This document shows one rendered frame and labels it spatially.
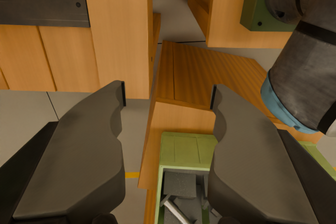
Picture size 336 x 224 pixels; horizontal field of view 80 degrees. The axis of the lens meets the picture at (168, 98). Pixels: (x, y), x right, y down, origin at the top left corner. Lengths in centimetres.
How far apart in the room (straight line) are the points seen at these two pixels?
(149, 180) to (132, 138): 95
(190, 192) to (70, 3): 75
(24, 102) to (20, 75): 135
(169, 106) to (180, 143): 14
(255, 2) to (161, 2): 96
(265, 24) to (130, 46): 32
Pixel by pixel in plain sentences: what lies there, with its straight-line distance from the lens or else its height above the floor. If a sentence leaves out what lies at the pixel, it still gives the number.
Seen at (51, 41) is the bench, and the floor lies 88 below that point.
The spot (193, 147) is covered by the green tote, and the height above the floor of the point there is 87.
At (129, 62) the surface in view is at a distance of 55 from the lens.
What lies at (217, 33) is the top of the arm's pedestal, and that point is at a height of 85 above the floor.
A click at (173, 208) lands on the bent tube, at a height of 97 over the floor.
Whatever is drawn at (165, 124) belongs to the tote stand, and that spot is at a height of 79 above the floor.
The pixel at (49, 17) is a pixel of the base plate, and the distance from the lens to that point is 58.
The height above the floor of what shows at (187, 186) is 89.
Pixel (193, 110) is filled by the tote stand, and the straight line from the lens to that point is 75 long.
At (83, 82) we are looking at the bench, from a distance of 64.
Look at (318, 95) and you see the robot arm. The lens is 35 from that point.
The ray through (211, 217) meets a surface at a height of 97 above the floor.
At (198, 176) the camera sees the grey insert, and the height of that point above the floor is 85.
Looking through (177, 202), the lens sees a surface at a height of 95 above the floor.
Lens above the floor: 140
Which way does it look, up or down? 58 degrees down
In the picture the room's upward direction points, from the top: 179 degrees counter-clockwise
